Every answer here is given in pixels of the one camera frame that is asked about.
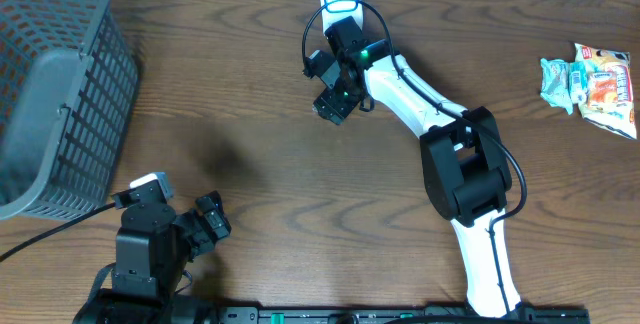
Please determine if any light green tissue pack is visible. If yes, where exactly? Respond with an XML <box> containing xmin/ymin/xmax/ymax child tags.
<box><xmin>540</xmin><ymin>58</ymin><xmax>574</xmax><ymax>115</ymax></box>

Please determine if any teal Kleenex tissue pack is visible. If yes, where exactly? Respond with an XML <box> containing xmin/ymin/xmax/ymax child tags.
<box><xmin>569</xmin><ymin>61</ymin><xmax>588</xmax><ymax>105</ymax></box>

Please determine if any orange Kleenex tissue pack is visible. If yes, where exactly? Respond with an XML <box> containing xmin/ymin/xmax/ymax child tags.
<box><xmin>586</xmin><ymin>72</ymin><xmax>618</xmax><ymax>112</ymax></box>

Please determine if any yellow wet wipes pack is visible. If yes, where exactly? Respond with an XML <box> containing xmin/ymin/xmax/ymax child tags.
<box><xmin>569</xmin><ymin>43</ymin><xmax>637</xmax><ymax>140</ymax></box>

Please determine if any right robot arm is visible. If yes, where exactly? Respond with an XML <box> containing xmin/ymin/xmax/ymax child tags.
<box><xmin>305</xmin><ymin>17</ymin><xmax>521</xmax><ymax>317</ymax></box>

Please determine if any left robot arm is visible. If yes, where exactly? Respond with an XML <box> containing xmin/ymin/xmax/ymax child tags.
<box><xmin>73</xmin><ymin>188</ymin><xmax>231</xmax><ymax>324</ymax></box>

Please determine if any grey plastic mesh basket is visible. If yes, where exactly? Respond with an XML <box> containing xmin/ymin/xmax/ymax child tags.
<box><xmin>1</xmin><ymin>0</ymin><xmax>140</xmax><ymax>220</ymax></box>

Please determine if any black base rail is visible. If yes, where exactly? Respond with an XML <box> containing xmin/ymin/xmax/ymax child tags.
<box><xmin>216</xmin><ymin>304</ymin><xmax>591</xmax><ymax>324</ymax></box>

